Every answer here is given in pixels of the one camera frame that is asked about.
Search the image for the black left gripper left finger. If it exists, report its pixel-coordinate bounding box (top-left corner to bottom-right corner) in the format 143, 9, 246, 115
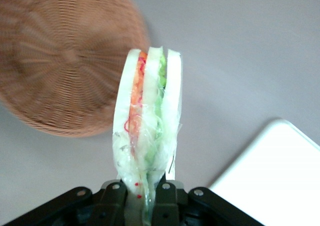
94, 180, 129, 226

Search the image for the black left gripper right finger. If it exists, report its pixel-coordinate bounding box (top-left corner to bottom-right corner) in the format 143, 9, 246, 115
152, 180, 181, 226

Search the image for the triangle sandwich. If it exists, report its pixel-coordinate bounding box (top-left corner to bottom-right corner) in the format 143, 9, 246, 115
111, 46, 184, 226

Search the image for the cream plastic tray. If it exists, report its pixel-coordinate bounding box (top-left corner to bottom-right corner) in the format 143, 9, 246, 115
207, 118, 320, 226

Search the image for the round brown wicker basket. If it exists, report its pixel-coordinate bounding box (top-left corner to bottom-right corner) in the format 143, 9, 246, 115
0, 0, 151, 139

